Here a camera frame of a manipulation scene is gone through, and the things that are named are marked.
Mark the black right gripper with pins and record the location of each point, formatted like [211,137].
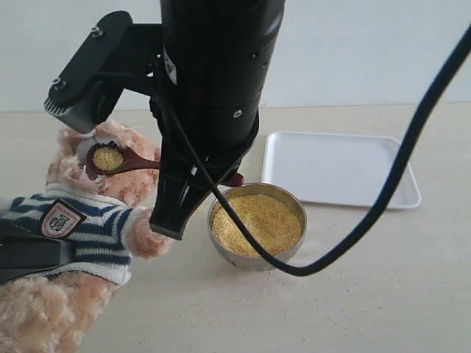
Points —
[216,58]

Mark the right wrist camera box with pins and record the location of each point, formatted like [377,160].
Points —
[73,95]

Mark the tan teddy bear striped shirt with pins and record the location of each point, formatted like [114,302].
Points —
[106,223]

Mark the white rectangular plastic tray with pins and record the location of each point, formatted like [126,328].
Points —
[326,168]

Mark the dark red wooden spoon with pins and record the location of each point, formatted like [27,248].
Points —
[115,168]

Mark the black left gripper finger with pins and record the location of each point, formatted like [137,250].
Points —
[24,253]

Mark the steel bowl of millet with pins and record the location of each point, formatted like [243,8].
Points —
[272,215]

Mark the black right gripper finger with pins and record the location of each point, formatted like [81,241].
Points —
[181,189]

